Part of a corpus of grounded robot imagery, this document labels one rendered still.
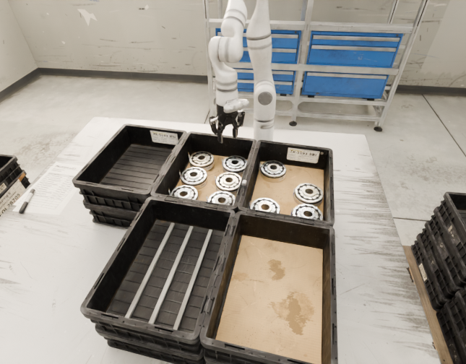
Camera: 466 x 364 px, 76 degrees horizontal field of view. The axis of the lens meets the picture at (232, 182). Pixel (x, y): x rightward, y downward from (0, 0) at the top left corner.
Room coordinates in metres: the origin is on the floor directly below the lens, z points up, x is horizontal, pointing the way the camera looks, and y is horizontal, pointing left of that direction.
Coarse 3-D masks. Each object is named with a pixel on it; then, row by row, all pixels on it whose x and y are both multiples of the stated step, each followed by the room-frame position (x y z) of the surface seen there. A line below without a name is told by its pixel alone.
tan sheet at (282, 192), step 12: (288, 168) 0.95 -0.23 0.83; (300, 168) 0.95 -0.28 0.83; (312, 168) 0.95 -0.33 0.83; (264, 180) 0.88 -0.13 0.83; (288, 180) 0.88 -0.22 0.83; (300, 180) 0.88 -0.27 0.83; (312, 180) 0.88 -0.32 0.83; (264, 192) 0.81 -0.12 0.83; (276, 192) 0.81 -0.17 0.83; (288, 192) 0.81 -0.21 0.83; (288, 204) 0.75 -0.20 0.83
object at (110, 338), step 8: (104, 336) 0.31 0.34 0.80; (112, 336) 0.30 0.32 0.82; (112, 344) 0.32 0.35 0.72; (120, 344) 0.32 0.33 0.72; (128, 344) 0.30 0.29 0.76; (136, 344) 0.29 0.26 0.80; (144, 344) 0.28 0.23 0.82; (136, 352) 0.30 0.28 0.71; (144, 352) 0.30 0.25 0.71; (152, 352) 0.29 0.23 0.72; (160, 352) 0.28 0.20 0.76; (168, 352) 0.27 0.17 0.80; (176, 352) 0.26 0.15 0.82; (168, 360) 0.28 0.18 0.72; (176, 360) 0.28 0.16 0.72; (184, 360) 0.27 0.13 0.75; (192, 360) 0.26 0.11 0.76; (200, 360) 0.26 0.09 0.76
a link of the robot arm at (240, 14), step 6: (228, 0) 1.09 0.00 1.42; (234, 0) 1.06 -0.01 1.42; (240, 0) 1.07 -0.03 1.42; (228, 6) 1.05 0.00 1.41; (234, 6) 1.03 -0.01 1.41; (240, 6) 1.04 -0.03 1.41; (228, 12) 1.02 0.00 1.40; (234, 12) 1.01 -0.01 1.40; (240, 12) 1.02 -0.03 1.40; (246, 12) 1.05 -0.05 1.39; (240, 18) 1.00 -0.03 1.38; (246, 18) 1.04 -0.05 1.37
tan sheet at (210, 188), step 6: (216, 156) 1.04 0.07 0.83; (222, 156) 1.04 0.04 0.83; (216, 162) 1.00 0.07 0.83; (186, 168) 0.96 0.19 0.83; (216, 168) 0.96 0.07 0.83; (222, 168) 0.96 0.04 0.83; (210, 174) 0.92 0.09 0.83; (216, 174) 0.92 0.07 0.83; (180, 180) 0.89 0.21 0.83; (210, 180) 0.89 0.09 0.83; (204, 186) 0.85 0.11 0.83; (210, 186) 0.85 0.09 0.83; (198, 192) 0.82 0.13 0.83; (204, 192) 0.82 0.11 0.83; (210, 192) 0.82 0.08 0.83; (204, 198) 0.79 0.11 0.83
